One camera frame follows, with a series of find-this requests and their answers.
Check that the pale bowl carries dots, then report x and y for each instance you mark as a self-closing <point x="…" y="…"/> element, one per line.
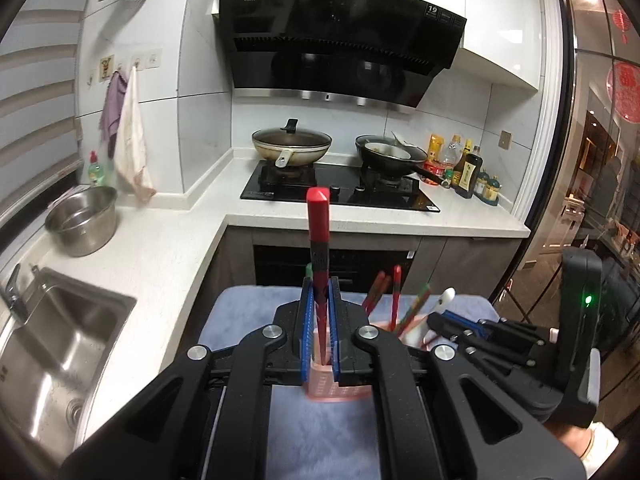
<point x="390" y="152"/>

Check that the cartoon wall hook sticker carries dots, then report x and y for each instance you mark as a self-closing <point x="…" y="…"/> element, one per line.
<point x="106" y="66"/>

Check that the pink plastic utensil holder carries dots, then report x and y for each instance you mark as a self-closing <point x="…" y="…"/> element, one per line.
<point x="325" y="385"/>

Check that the white stained towel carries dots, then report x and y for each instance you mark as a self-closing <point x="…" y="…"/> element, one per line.
<point x="131" y="140"/>

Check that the small red hanging decoration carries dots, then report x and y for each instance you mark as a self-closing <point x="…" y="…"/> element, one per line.
<point x="621" y="24"/>

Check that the pale spatula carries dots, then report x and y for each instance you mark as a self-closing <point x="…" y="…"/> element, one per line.
<point x="401" y="138"/>

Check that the glass wok lid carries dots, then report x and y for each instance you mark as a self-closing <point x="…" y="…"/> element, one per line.
<point x="295" y="136"/>

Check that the dark built-in appliance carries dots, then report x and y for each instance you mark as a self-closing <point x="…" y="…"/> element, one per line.
<point x="280" y="270"/>

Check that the black range hood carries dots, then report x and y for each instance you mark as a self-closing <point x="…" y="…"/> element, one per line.
<point x="325" y="25"/>

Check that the beige wok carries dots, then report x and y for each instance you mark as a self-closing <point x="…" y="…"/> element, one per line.
<point x="310" y="156"/>

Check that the small seasoning jar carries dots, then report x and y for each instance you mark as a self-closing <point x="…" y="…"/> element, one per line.
<point x="494" y="191"/>
<point x="482" y="183"/>

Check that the black frying pan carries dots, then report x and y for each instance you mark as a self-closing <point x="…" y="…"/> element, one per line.
<point x="380" y="167"/>

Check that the metal faucet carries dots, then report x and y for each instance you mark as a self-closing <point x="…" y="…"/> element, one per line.
<point x="15" y="295"/>

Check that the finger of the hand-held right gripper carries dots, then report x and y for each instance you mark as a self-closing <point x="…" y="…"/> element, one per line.
<point x="462" y="321"/>
<point x="465" y="345"/>

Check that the large dark sauce bottle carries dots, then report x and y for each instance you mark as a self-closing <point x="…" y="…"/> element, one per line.
<point x="468" y="178"/>

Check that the grey lower cabinet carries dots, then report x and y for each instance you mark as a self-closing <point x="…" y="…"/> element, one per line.
<point x="465" y="265"/>

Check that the striped window blind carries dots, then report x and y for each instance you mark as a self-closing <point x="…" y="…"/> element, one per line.
<point x="35" y="110"/>

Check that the yellow seasoning packet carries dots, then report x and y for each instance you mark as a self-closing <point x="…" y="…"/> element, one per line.
<point x="435" y="147"/>

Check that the stainless steel pot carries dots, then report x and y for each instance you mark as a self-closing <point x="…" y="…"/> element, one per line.
<point x="80" y="230"/>

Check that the yellow capped bottle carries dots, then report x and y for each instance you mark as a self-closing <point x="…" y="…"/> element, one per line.
<point x="468" y="149"/>

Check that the black gas cooktop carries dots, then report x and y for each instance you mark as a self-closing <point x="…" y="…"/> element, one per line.
<point x="400" y="200"/>

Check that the purple cloth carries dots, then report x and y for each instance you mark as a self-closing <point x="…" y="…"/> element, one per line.
<point x="112" y="110"/>

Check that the green dish soap bottle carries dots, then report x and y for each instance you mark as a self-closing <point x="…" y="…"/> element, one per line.
<point x="97" y="175"/>

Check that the white ceramic spoon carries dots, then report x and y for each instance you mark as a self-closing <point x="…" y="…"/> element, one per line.
<point x="440" y="307"/>

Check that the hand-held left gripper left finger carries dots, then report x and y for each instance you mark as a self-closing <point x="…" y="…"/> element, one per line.
<point x="308" y="340"/>

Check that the clear plastic bottle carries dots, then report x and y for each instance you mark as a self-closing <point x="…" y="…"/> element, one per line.
<point x="449" y="156"/>

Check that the red seasoning packet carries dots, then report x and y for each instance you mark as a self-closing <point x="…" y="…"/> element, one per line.
<point x="433" y="167"/>

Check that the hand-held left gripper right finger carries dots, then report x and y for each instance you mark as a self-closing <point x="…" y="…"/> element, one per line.
<point x="335" y="350"/>

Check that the blue grey fluffy mat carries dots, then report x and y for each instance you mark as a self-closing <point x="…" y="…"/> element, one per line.
<point x="325" y="435"/>

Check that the person's right forearm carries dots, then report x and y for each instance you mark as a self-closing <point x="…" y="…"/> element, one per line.
<point x="595" y="442"/>

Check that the small dark bottle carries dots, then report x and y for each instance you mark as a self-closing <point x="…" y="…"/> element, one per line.
<point x="476" y="152"/>

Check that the glass sliding door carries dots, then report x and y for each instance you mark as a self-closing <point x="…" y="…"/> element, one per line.
<point x="590" y="160"/>

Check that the brown wall switch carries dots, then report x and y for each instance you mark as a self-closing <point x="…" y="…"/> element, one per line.
<point x="506" y="140"/>

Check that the stainless steel sink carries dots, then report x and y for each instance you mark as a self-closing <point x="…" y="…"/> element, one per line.
<point x="50" y="360"/>

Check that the round red window decoration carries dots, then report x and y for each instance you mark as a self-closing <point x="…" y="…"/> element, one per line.
<point x="625" y="90"/>

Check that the small green bottle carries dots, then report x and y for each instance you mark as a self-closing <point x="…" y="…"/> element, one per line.
<point x="447" y="178"/>

